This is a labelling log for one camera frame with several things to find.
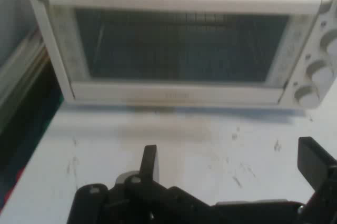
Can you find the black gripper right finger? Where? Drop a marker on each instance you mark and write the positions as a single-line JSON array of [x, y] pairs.
[[316, 166]]

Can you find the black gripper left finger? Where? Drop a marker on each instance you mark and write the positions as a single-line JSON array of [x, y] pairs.
[[148, 161]]

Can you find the silver oven knob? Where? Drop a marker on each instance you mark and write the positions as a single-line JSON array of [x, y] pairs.
[[306, 96], [330, 41], [319, 72]]

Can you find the white toaster oven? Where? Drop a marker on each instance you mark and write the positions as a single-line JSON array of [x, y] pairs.
[[300, 58]]

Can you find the aluminium frame rail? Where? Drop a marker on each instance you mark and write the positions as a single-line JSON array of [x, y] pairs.
[[21, 61]]

